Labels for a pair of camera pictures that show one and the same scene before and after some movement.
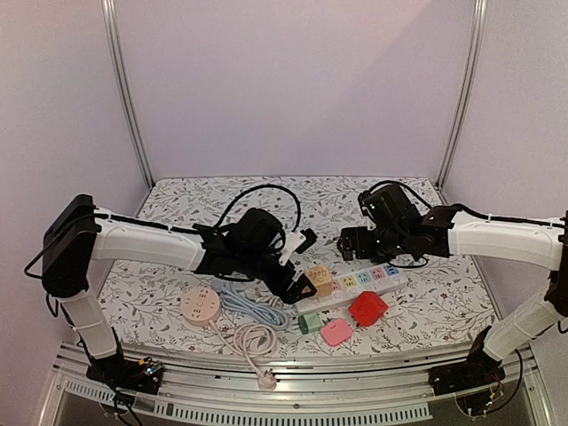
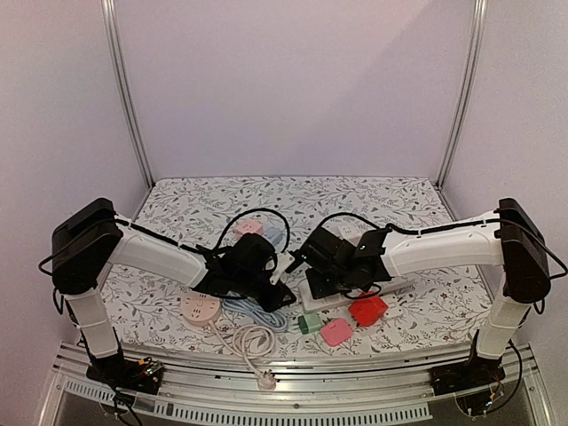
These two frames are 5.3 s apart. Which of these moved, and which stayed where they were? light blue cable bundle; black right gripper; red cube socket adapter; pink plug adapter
Moved: black right gripper
Stayed: red cube socket adapter; pink plug adapter; light blue cable bundle
